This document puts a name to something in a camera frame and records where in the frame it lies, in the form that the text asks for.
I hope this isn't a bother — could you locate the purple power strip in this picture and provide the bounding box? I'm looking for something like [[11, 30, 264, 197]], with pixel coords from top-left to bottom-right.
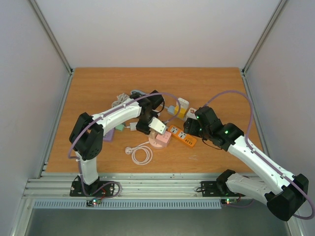
[[103, 128, 115, 142]]

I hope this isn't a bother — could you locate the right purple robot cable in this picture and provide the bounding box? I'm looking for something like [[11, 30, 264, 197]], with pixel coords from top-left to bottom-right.
[[201, 90, 315, 220]]

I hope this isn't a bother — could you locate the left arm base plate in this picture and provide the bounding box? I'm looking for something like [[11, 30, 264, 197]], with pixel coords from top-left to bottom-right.
[[69, 176, 115, 197]]

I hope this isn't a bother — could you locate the white cube socket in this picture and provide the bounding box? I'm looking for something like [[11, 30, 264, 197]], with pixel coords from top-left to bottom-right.
[[186, 108, 197, 119]]

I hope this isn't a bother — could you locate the yellow cube socket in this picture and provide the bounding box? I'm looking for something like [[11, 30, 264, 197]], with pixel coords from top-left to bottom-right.
[[174, 105, 187, 120]]

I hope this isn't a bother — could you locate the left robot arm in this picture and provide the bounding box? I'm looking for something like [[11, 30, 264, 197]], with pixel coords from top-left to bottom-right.
[[68, 90, 166, 196]]

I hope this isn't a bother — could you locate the white usb charger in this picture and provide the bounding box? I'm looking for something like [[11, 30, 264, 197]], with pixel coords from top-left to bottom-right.
[[129, 122, 137, 131]]

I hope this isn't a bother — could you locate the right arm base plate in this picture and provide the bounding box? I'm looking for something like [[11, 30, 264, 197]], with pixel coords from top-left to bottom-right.
[[196, 181, 244, 198]]

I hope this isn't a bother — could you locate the green small adapter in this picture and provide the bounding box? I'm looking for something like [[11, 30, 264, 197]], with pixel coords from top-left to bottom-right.
[[115, 124, 125, 131]]

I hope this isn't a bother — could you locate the white plug adapter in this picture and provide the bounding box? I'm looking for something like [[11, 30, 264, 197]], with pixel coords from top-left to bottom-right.
[[176, 98, 189, 110]]

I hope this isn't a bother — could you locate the orange power strip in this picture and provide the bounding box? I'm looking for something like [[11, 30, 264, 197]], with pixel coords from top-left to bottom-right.
[[167, 125, 197, 148]]

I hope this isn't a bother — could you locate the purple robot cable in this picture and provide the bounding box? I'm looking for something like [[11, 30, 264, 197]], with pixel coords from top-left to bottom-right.
[[67, 92, 182, 197], [201, 90, 315, 220]]

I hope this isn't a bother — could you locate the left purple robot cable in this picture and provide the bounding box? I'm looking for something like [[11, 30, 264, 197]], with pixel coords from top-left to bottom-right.
[[67, 92, 182, 197]]

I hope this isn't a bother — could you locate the white purple strip cable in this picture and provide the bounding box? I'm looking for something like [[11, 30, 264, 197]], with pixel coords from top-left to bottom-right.
[[111, 92, 132, 108]]

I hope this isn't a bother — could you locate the pink cube socket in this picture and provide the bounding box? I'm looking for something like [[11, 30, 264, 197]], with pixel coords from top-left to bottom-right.
[[156, 131, 172, 147]]

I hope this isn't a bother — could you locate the beige cube socket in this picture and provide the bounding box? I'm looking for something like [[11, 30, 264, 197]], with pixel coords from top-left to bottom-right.
[[148, 130, 158, 139]]

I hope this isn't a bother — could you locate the pink round socket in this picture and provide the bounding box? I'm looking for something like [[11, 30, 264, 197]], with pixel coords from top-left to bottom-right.
[[148, 138, 169, 149]]

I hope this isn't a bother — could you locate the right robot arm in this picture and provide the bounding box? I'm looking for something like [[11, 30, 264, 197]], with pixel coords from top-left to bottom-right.
[[184, 106, 309, 221]]

